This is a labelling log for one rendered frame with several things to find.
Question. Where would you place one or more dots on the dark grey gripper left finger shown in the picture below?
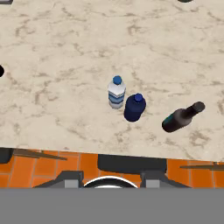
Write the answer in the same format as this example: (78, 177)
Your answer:
(71, 178)

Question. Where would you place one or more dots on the dark glass bottle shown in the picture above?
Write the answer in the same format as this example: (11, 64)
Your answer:
(178, 118)

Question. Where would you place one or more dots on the dark blue plastic bottle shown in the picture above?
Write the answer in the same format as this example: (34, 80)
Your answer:
(134, 109)

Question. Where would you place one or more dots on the black stool seat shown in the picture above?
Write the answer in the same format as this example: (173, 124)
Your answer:
(5, 155)

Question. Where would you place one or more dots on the white and black round object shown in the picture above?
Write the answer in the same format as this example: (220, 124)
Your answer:
(110, 181)

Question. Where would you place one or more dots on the brown wooden stool bar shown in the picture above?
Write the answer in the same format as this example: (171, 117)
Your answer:
(38, 154)
(204, 167)

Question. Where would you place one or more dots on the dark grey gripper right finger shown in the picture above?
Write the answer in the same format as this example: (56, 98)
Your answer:
(151, 178)

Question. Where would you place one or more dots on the dark round object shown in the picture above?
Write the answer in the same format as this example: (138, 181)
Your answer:
(185, 1)

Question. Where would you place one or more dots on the white plastic bottle blue cap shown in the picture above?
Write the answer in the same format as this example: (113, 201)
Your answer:
(116, 93)

